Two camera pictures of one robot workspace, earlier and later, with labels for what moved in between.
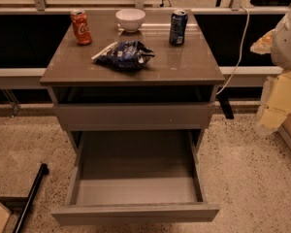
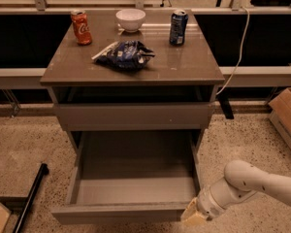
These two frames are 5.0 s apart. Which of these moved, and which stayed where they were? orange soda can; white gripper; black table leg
Moved: white gripper
Stayed: black table leg; orange soda can
